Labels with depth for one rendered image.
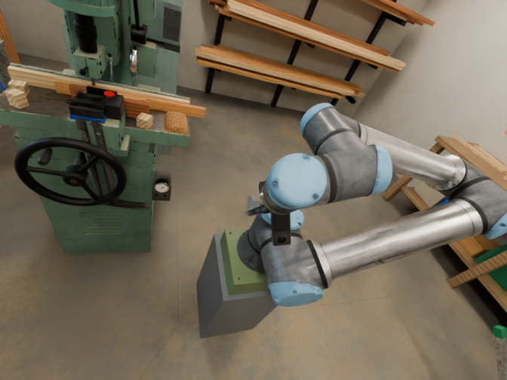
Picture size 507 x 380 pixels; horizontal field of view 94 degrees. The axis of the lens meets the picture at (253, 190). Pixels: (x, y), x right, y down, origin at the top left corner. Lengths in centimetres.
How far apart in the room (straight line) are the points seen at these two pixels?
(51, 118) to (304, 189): 88
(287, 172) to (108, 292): 135
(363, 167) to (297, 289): 39
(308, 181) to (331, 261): 40
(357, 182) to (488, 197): 55
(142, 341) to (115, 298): 27
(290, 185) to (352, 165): 11
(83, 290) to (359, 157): 148
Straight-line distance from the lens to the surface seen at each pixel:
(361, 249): 76
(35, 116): 107
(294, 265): 72
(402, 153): 70
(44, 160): 84
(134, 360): 148
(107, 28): 113
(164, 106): 111
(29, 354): 157
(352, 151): 45
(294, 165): 39
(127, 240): 156
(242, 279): 93
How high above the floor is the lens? 146
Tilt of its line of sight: 42 degrees down
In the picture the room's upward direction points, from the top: 24 degrees clockwise
